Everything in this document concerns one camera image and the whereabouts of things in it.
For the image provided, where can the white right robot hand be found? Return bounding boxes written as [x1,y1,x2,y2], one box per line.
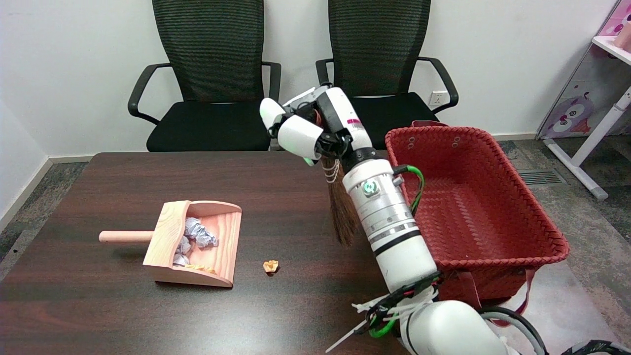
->
[259,85,383,171]

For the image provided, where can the brown straw hand broom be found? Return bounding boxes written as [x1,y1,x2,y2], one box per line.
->
[313,108,358,247]

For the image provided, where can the wooden dustpan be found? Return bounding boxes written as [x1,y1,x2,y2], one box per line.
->
[99,200,243,288]

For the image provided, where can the black mesh office chair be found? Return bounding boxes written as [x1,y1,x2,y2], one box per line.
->
[127,0,285,152]
[315,0,459,151]

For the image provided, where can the red woven basket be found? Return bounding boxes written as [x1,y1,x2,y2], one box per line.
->
[380,120,571,328]

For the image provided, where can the floor vent grille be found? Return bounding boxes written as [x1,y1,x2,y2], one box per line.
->
[517,169,567,186]

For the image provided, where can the pink owl print shelf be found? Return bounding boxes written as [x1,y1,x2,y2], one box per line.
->
[536,0,631,139]

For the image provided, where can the white desk leg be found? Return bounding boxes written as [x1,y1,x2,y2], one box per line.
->
[544,86,631,200]

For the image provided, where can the pink cup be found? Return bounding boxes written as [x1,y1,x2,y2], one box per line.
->
[614,22,631,50]

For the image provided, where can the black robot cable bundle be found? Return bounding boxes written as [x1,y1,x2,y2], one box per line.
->
[325,164,631,355]

